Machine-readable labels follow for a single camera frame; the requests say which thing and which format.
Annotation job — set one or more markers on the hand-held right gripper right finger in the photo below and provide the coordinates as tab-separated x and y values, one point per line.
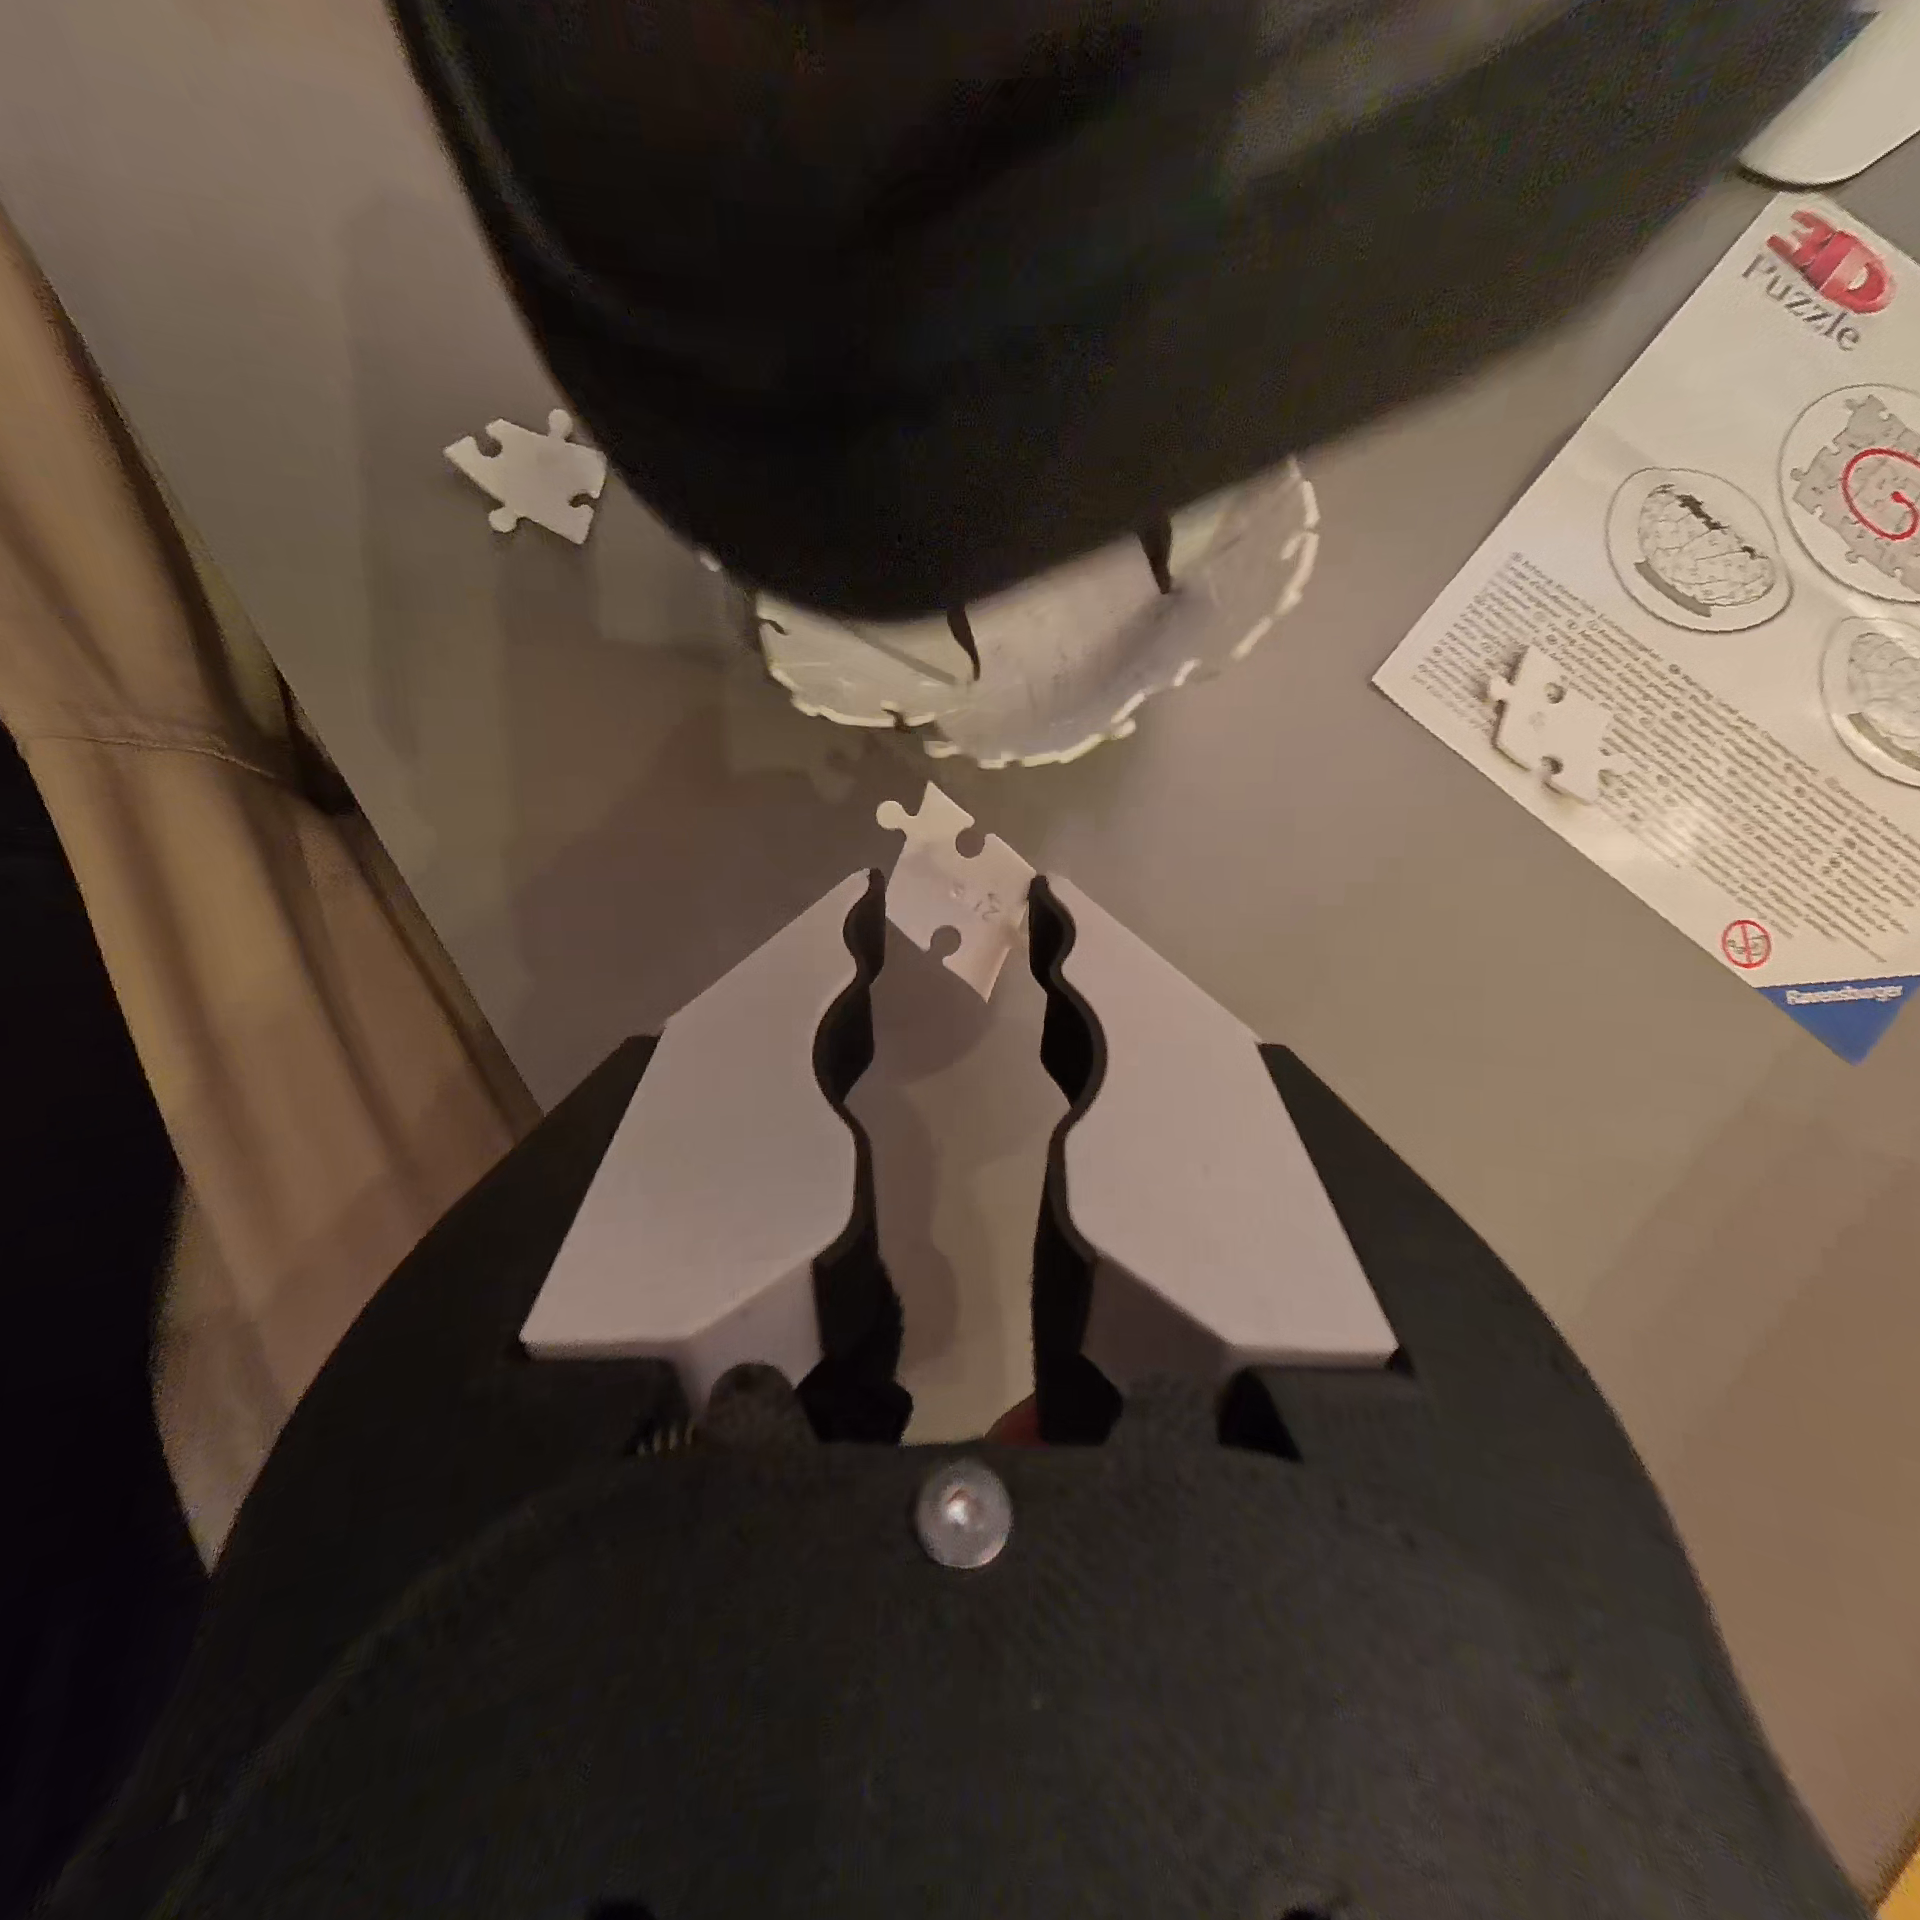
1230	1201

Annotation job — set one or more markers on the white stand base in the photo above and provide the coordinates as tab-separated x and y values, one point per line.
1844	121

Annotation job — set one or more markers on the white instruction leaflet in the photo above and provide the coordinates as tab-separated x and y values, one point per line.
1694	391

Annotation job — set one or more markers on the person's beige trousers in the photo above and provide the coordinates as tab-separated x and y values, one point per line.
151	750

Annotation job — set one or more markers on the white puzzle piece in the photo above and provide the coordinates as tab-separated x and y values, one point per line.
952	901
1552	720
525	473

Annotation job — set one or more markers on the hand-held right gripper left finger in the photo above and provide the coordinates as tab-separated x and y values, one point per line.
690	1201

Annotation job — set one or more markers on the partly built puzzle ball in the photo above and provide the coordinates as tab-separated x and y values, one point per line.
1051	705

